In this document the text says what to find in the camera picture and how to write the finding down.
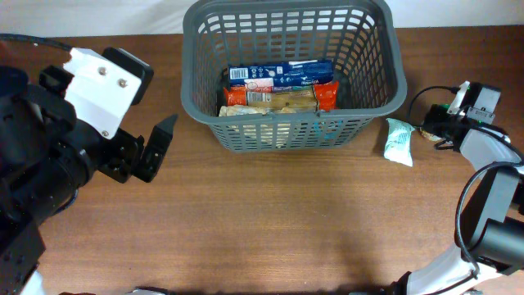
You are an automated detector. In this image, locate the grey plastic basket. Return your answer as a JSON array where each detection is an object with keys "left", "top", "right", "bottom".
[{"left": 181, "top": 0, "right": 407, "bottom": 152}]

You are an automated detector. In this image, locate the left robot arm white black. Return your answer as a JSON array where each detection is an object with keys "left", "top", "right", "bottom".
[{"left": 1, "top": 66, "right": 178, "bottom": 294}]

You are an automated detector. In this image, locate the green lid jar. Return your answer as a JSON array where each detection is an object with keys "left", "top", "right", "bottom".
[{"left": 418, "top": 128, "right": 443, "bottom": 143}]

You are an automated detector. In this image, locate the tissue multipack blue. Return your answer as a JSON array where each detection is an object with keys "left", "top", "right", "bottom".
[{"left": 228, "top": 60, "right": 334, "bottom": 87}]

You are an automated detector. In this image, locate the white teal packet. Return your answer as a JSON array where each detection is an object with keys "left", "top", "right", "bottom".
[{"left": 384, "top": 118, "right": 414, "bottom": 167}]

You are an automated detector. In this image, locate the small round blue tin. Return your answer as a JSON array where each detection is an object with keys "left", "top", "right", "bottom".
[{"left": 312, "top": 120, "right": 342, "bottom": 141}]

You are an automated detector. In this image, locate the rice bag beige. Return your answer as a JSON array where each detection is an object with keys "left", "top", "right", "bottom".
[{"left": 211, "top": 105, "right": 314, "bottom": 152}]

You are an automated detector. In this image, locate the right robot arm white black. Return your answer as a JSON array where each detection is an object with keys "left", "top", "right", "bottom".
[{"left": 385, "top": 105, "right": 523, "bottom": 294}]

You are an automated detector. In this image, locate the spaghetti pack red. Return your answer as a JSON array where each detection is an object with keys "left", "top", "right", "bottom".
[{"left": 223, "top": 82, "right": 339, "bottom": 111}]

